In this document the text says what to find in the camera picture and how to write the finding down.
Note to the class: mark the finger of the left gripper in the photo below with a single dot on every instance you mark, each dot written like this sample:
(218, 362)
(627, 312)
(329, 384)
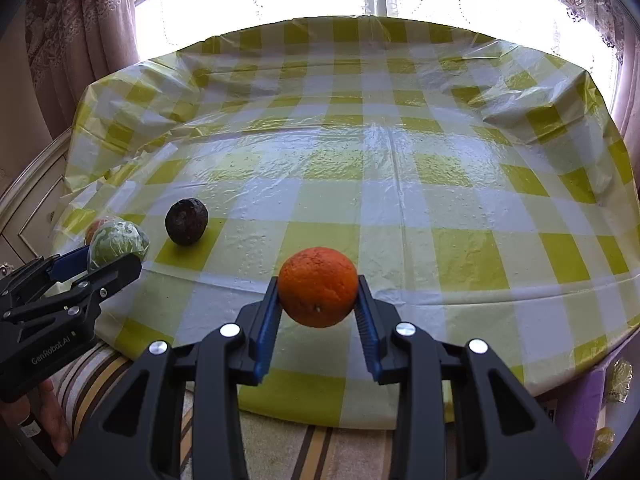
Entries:
(108, 280)
(69, 265)

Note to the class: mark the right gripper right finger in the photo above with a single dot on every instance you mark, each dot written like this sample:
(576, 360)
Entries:
(502, 432)

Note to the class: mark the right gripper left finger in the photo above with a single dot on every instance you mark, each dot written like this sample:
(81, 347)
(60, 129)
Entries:
(135, 433)

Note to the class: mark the green round fruit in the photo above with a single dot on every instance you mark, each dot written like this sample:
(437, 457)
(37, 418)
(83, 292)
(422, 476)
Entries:
(128, 239)

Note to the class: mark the brown-orange fruit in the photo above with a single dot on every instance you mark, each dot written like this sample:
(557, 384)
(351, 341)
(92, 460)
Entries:
(104, 226)

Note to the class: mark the dark passion fruit back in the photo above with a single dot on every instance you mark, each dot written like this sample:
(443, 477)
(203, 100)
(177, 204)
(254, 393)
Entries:
(186, 221)

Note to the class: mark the orange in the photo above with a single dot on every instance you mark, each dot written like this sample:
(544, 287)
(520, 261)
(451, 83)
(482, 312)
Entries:
(317, 287)

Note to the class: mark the large yellow-green fruit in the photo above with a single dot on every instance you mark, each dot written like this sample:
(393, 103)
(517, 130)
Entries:
(603, 442)

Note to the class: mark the green fruit pointed bag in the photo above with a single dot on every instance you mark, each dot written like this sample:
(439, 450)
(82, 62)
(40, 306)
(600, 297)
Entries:
(618, 381)

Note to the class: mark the person's left hand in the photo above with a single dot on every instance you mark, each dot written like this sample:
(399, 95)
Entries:
(43, 406)

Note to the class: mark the cream carved cabinet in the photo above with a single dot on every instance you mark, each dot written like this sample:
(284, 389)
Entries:
(28, 207)

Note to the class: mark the striped plush seat cover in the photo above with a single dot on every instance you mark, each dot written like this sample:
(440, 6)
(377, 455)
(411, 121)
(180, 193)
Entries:
(135, 433)

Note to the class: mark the purple cardboard box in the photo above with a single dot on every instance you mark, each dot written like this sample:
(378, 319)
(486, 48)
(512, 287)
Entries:
(578, 409)

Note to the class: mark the yellow checked plastic tablecloth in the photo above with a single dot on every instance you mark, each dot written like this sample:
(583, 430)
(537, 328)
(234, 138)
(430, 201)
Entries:
(479, 186)

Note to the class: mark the pink patterned curtain left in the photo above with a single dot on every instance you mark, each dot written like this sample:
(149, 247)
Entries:
(71, 44)

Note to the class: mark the pink patterned curtain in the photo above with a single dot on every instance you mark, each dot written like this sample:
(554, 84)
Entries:
(626, 102)
(71, 44)

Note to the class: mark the pink patterned curtain right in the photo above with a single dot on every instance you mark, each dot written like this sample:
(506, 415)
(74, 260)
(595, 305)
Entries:
(626, 102)

